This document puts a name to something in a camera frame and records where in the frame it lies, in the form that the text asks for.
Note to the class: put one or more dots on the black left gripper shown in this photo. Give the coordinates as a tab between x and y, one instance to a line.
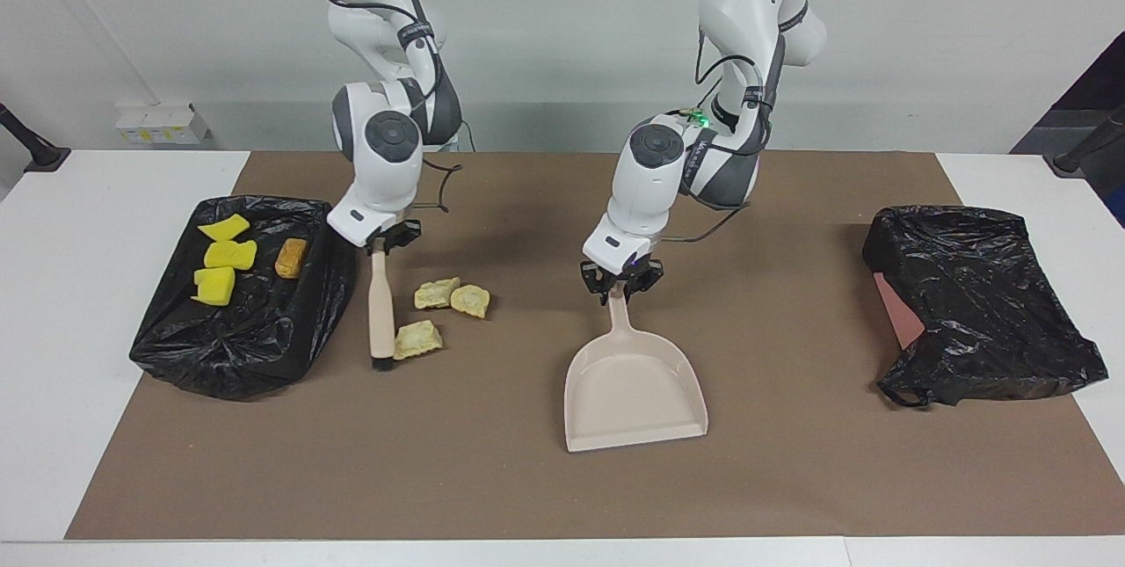
620	272

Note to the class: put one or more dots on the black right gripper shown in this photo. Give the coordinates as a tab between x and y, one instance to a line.
400	228

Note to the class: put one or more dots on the beige foam chunk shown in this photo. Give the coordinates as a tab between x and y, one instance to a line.
470	301
417	340
436	294

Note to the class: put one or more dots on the beige hand brush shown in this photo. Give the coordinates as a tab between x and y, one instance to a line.
382	321

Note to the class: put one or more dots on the orange-brown sponge lump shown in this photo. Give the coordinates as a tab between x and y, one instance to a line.
292	258

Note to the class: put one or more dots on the beige plastic dustpan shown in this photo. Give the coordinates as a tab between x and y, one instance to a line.
633	391

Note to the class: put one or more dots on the yellow sponge piece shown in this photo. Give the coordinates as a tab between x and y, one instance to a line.
224	227
215	286
230	254

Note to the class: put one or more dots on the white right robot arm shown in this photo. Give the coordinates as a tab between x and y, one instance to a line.
387	171

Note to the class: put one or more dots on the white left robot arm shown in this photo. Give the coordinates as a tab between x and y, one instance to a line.
650	189

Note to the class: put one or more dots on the black bag lined trash bin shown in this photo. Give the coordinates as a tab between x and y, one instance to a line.
255	330

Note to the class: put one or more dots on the black bag bin with pink box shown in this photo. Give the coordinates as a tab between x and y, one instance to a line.
984	303

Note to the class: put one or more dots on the brown table mat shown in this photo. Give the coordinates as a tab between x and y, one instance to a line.
545	479

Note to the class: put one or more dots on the pink box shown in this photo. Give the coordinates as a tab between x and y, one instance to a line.
898	312

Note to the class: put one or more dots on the white wall socket box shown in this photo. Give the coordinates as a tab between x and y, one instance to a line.
163	126

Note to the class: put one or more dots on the black camera stand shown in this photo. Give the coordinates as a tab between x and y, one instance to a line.
35	154
1085	154

